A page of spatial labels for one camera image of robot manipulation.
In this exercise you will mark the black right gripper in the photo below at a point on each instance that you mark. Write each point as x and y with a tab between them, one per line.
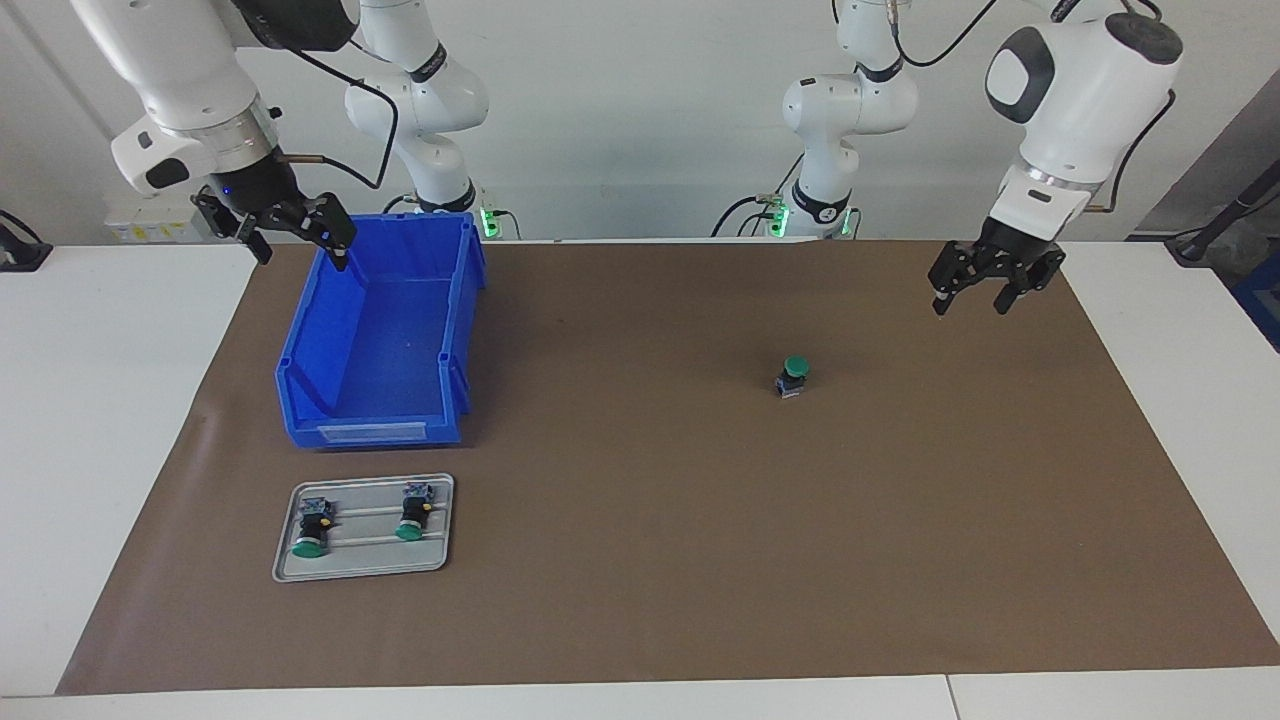
260	195

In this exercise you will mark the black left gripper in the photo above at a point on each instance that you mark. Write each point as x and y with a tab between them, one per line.
1010	255

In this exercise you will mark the green push button switch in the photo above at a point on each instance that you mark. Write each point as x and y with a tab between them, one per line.
410	530
795	367
308	548

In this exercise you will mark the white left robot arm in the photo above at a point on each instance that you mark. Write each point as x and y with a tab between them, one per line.
1080	90

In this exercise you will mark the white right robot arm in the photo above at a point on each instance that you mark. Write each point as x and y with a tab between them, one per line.
180	60

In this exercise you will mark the blue plastic storage bin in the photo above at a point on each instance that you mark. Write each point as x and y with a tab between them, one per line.
380	350

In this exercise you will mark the black stand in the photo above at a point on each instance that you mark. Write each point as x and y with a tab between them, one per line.
1195	245

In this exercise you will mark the black clamp base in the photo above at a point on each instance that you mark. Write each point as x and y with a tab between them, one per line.
20	255

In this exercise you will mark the blue crate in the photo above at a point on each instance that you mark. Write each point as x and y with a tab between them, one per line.
1265	310

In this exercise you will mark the silver metal tray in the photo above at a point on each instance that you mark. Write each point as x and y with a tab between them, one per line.
380	562

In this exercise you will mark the brown paper table mat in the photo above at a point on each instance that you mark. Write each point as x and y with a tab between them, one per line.
700	550

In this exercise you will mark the white wall socket box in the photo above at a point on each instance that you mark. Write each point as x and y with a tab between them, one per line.
140	228

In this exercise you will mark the white wall conduit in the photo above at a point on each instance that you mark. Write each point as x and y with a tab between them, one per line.
50	48

